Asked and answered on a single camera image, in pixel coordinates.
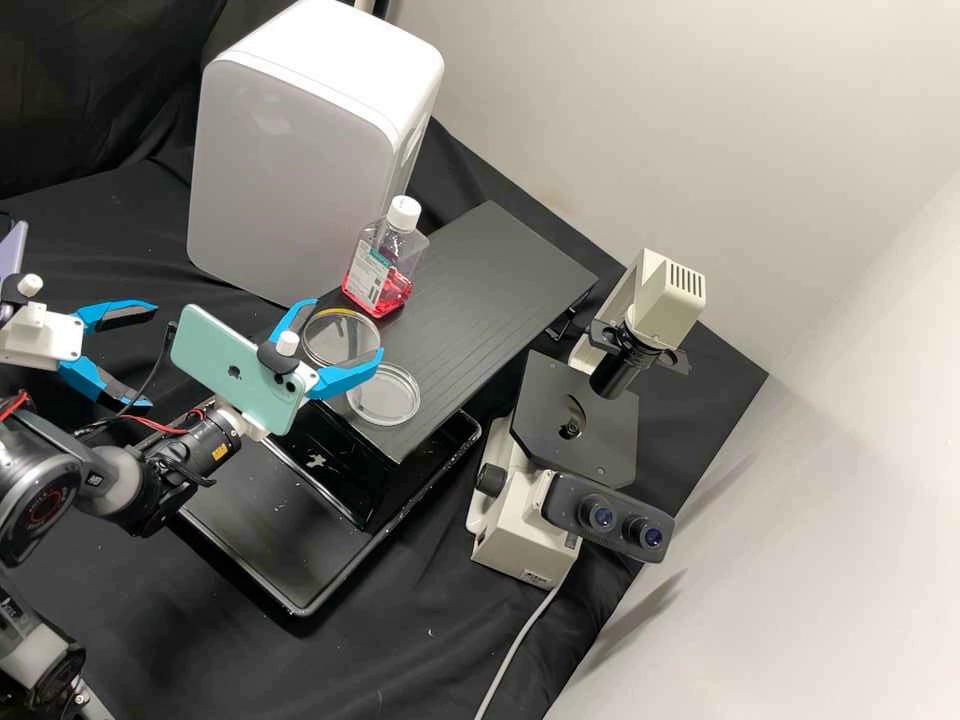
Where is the black tray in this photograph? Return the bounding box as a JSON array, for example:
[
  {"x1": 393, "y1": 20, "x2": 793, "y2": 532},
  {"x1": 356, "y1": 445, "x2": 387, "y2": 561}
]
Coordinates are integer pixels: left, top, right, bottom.
[{"x1": 167, "y1": 408, "x2": 484, "y2": 619}]

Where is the grey cable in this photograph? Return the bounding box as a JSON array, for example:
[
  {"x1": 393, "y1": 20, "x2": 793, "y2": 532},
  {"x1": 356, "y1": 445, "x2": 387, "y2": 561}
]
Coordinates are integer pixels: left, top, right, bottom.
[{"x1": 473, "y1": 575, "x2": 565, "y2": 720}]

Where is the black cable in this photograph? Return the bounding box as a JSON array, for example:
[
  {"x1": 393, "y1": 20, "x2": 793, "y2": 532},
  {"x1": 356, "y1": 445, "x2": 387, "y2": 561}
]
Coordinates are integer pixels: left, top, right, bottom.
[{"x1": 73, "y1": 320, "x2": 181, "y2": 441}]

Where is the right wrist camera phone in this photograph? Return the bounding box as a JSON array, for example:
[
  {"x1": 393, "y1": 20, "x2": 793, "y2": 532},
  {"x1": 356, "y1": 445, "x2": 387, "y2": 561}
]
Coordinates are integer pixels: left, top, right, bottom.
[{"x1": 167, "y1": 302, "x2": 321, "y2": 438}]

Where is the wrist camera phone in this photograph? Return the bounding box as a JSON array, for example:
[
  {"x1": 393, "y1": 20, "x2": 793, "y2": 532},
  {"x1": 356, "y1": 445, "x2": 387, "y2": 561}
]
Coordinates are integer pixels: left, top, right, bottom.
[
  {"x1": 167, "y1": 302, "x2": 321, "y2": 438},
  {"x1": 0, "y1": 219, "x2": 46, "y2": 320}
]

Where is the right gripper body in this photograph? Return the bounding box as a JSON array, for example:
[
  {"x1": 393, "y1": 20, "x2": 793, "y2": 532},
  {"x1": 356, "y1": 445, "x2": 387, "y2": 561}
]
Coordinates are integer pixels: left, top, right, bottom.
[{"x1": 219, "y1": 402, "x2": 271, "y2": 444}]

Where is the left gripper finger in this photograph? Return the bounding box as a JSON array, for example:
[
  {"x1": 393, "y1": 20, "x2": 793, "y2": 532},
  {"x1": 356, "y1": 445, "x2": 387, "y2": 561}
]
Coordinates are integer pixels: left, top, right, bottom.
[
  {"x1": 74, "y1": 299, "x2": 160, "y2": 336},
  {"x1": 56, "y1": 352, "x2": 157, "y2": 411}
]

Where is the petri dish with yellow strip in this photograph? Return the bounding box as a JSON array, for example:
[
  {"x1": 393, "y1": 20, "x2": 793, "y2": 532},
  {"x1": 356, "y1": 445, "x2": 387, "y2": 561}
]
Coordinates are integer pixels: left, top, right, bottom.
[{"x1": 300, "y1": 308, "x2": 383, "y2": 370}]

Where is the black platform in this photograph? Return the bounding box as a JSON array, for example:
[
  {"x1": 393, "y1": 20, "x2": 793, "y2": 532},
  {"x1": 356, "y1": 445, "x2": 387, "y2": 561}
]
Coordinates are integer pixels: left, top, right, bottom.
[{"x1": 298, "y1": 200, "x2": 601, "y2": 464}]

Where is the white box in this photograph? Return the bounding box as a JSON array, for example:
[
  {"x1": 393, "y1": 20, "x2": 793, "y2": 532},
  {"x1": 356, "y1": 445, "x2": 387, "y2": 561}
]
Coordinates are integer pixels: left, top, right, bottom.
[{"x1": 185, "y1": 0, "x2": 447, "y2": 310}]

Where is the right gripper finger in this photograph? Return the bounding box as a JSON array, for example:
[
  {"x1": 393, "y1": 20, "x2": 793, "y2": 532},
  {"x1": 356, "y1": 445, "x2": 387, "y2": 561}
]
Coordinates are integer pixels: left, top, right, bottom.
[
  {"x1": 267, "y1": 298, "x2": 321, "y2": 351},
  {"x1": 303, "y1": 347, "x2": 386, "y2": 403}
]

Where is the left wrist camera phone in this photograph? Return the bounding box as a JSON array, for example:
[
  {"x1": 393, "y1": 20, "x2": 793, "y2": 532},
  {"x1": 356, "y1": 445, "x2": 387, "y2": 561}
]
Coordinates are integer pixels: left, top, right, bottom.
[{"x1": 0, "y1": 219, "x2": 46, "y2": 320}]

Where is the cream microscope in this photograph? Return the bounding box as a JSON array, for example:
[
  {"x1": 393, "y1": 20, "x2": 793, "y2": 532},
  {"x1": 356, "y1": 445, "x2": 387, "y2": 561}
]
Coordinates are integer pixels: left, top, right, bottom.
[{"x1": 464, "y1": 247, "x2": 711, "y2": 595}]

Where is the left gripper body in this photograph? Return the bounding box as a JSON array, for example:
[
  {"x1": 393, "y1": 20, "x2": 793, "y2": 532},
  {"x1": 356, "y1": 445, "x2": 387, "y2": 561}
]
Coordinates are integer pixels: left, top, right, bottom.
[{"x1": 0, "y1": 301, "x2": 85, "y2": 370}]

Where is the red liquid bottle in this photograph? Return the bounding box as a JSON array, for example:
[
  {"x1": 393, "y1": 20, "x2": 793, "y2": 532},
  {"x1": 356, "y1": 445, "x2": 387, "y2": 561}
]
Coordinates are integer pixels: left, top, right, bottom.
[{"x1": 340, "y1": 195, "x2": 431, "y2": 321}]

